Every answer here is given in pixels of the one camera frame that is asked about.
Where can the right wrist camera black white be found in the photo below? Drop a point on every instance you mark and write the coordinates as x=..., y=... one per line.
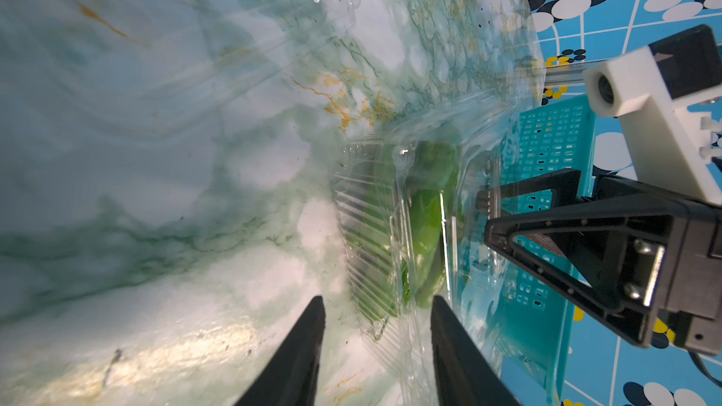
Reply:
x=650, y=92

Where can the green peppers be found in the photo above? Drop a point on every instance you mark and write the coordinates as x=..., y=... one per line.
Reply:
x=393, y=210

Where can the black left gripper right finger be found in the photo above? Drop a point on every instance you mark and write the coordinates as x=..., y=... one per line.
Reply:
x=462, y=375

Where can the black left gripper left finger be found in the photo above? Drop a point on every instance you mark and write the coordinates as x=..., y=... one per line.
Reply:
x=291, y=376

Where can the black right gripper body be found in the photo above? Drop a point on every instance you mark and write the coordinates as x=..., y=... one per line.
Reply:
x=667, y=248

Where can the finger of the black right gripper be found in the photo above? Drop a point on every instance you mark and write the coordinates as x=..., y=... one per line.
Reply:
x=589, y=258
x=563, y=185

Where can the teal plastic basket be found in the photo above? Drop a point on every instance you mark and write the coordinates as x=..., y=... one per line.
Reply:
x=539, y=172

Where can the clear clamshell container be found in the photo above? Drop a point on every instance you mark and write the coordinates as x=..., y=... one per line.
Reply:
x=428, y=95

